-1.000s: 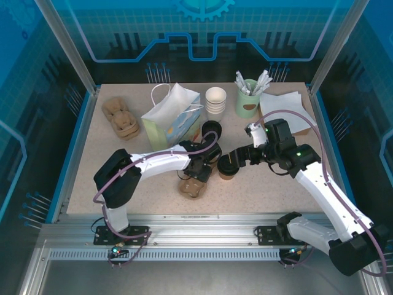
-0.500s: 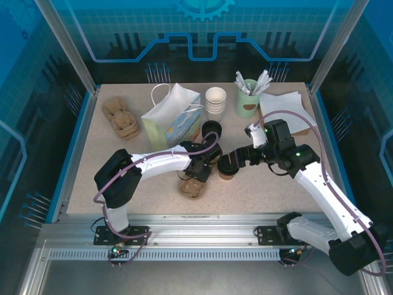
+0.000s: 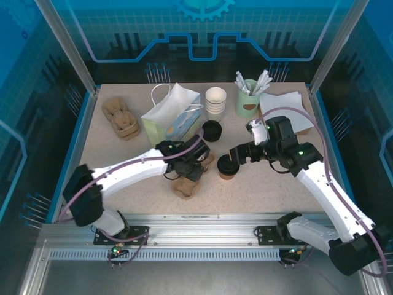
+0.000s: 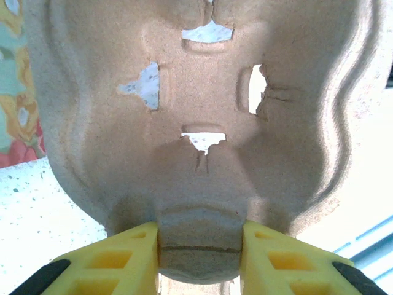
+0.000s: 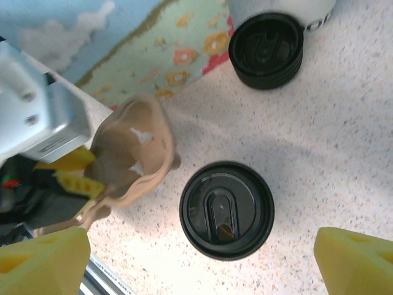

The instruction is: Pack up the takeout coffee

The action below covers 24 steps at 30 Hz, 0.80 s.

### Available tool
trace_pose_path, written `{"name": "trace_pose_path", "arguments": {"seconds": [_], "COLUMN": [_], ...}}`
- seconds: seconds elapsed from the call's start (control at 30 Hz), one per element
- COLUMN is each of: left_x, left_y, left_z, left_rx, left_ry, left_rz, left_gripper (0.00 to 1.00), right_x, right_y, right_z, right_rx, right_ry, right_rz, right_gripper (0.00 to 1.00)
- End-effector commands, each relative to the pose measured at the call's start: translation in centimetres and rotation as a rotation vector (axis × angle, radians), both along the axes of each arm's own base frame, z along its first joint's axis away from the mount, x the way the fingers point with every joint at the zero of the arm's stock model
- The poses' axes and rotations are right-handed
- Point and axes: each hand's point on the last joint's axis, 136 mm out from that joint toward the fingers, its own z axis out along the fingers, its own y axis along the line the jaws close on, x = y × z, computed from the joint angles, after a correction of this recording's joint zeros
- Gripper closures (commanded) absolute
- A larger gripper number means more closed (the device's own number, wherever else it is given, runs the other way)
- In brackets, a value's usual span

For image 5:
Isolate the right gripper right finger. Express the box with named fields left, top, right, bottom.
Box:
left=313, top=226, right=393, bottom=295

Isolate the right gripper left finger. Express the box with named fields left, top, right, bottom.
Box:
left=0, top=226, right=91, bottom=295

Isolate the brown pulp cup carrier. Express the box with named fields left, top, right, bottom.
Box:
left=33, top=93, right=182, bottom=238

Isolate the black plastic cup lid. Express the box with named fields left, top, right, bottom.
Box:
left=179, top=160, right=276, bottom=262

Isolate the printed paper gift bag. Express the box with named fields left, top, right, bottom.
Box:
left=0, top=0, right=236, bottom=113

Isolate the stack of black lids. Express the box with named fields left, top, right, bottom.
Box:
left=228, top=10, right=305, bottom=91

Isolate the stack of white paper cups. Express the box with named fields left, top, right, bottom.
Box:
left=227, top=0, right=337, bottom=33

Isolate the aluminium mounting rail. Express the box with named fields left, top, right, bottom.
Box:
left=79, top=254, right=136, bottom=295

